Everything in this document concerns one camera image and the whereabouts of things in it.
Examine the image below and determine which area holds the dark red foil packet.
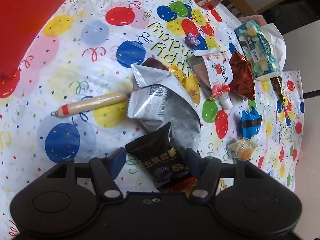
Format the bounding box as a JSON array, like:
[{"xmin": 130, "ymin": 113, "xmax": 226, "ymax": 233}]
[{"xmin": 229, "ymin": 51, "xmax": 255, "ymax": 101}]

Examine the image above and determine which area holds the wooden chair behind table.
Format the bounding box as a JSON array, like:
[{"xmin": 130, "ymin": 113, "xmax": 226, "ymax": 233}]
[{"xmin": 222, "ymin": 0, "xmax": 258, "ymax": 18}]

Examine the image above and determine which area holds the balloon print tablecloth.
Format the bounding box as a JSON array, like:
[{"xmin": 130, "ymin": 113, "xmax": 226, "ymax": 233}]
[{"xmin": 1, "ymin": 0, "xmax": 304, "ymax": 239}]

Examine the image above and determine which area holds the green gold wrapper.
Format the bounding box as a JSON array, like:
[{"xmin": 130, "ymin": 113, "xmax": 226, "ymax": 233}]
[{"xmin": 269, "ymin": 76, "xmax": 292, "ymax": 127}]

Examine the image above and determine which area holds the green tissue box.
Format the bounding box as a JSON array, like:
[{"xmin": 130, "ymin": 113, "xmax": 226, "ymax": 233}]
[{"xmin": 234, "ymin": 20, "xmax": 286, "ymax": 81}]

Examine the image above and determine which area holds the blue snack packet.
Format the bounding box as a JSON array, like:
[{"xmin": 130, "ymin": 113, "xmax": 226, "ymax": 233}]
[{"xmin": 240, "ymin": 106, "xmax": 262, "ymax": 139}]

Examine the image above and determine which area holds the small purple candy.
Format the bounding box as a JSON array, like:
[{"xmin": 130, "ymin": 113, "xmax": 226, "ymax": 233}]
[{"xmin": 184, "ymin": 33, "xmax": 200, "ymax": 48}]

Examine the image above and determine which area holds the white red drink pouch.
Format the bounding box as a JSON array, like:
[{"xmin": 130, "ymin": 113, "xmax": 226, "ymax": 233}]
[{"xmin": 194, "ymin": 48, "xmax": 233, "ymax": 110}]

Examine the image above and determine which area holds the gold foil snack packet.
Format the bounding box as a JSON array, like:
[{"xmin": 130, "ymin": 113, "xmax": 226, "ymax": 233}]
[{"xmin": 142, "ymin": 57, "xmax": 201, "ymax": 105}]

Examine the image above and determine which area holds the orange chips snack bag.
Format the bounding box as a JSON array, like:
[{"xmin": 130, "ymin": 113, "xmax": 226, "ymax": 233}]
[{"xmin": 168, "ymin": 177, "xmax": 227, "ymax": 197}]

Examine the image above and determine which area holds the salted egg packet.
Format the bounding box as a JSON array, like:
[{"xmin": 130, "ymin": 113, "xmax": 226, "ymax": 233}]
[{"xmin": 226, "ymin": 138, "xmax": 258, "ymax": 160}]

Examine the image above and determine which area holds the pink cloth on chair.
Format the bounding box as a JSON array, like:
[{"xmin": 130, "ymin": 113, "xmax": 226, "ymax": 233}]
[{"xmin": 238, "ymin": 15, "xmax": 267, "ymax": 27}]

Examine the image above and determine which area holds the red cardboard box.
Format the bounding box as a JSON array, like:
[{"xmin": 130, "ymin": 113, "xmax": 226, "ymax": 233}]
[{"xmin": 1, "ymin": 0, "xmax": 65, "ymax": 79}]

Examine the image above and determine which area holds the silver foil snack bag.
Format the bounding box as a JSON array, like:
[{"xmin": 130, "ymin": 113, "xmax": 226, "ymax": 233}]
[{"xmin": 127, "ymin": 64, "xmax": 201, "ymax": 151}]

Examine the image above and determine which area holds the sausage stick snack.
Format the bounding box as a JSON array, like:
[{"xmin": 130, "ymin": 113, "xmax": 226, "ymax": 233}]
[{"xmin": 50, "ymin": 92, "xmax": 130, "ymax": 118}]

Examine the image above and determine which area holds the black sesame snack packet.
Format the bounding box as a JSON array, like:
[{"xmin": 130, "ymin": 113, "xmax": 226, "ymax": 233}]
[{"xmin": 125, "ymin": 122, "xmax": 193, "ymax": 193}]

